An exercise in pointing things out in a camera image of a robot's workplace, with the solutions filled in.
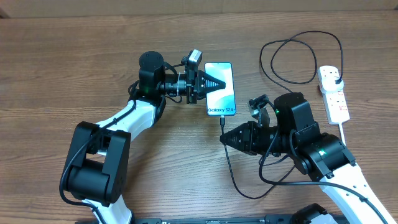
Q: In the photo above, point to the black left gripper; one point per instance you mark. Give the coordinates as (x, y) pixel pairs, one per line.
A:
(203, 78)

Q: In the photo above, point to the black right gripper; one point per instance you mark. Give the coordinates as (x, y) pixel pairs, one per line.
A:
(250, 132)

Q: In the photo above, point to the blue Galaxy smartphone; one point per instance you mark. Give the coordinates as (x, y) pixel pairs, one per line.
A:
(221, 102)

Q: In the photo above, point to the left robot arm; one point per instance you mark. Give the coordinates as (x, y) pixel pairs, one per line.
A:
(95, 169)

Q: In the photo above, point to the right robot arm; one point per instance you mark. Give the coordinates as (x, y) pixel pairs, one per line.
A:
(286, 126)

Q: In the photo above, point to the white charger plug adapter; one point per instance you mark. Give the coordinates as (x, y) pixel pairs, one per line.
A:
(331, 85)

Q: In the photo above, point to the white power strip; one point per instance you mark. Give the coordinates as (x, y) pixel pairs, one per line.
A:
(335, 103)

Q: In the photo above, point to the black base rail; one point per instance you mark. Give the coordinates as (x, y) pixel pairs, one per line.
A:
(311, 214)

